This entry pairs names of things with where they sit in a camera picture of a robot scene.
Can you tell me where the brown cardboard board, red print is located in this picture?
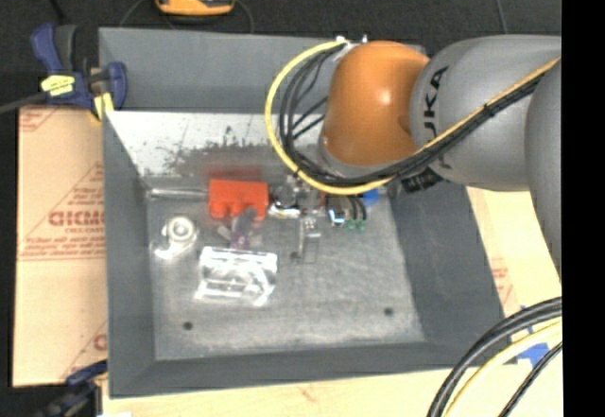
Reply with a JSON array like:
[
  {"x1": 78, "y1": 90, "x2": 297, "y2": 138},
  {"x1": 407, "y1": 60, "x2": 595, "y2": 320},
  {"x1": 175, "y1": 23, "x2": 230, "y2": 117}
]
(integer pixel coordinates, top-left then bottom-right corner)
[{"x1": 11, "y1": 105, "x2": 111, "y2": 389}]

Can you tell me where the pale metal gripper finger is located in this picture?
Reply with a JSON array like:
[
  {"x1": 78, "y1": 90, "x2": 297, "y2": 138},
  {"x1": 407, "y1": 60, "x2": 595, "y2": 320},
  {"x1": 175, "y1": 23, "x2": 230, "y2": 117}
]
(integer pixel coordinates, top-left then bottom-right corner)
[
  {"x1": 305, "y1": 230, "x2": 324, "y2": 265},
  {"x1": 295, "y1": 218, "x2": 308, "y2": 265}
]

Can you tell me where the clear plastic box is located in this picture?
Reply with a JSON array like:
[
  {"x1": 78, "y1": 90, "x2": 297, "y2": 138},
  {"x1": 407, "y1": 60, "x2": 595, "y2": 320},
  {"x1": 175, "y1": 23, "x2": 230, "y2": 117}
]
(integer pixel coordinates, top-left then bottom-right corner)
[{"x1": 193, "y1": 245, "x2": 280, "y2": 308}]

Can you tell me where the red toy brick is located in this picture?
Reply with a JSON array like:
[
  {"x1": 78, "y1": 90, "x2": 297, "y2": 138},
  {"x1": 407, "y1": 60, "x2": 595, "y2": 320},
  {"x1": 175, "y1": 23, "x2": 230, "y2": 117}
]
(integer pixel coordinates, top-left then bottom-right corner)
[{"x1": 207, "y1": 178, "x2": 271, "y2": 221}]

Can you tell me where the black cylinder on white bracket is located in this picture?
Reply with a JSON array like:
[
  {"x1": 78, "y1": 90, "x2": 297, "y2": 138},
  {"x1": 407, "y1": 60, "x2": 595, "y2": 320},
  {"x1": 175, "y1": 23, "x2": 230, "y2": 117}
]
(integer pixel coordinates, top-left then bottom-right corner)
[{"x1": 268, "y1": 184, "x2": 303, "y2": 220}]

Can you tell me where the small purple and black tool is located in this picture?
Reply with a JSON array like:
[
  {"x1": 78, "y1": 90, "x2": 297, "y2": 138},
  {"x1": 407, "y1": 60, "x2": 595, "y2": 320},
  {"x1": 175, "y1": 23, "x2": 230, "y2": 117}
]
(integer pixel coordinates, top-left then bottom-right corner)
[{"x1": 216, "y1": 208, "x2": 265, "y2": 252}]

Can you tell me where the grey metal bin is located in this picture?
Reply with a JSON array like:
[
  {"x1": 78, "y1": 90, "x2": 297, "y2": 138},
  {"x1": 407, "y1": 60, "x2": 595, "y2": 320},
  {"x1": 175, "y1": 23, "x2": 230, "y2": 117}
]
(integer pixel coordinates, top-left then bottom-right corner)
[{"x1": 97, "y1": 26, "x2": 510, "y2": 397}]

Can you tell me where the silver metal rod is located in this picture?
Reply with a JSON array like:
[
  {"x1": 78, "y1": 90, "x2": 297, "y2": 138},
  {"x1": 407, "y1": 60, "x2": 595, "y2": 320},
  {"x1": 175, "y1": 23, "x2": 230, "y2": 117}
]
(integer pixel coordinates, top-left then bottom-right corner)
[{"x1": 147, "y1": 186, "x2": 210, "y2": 200}]

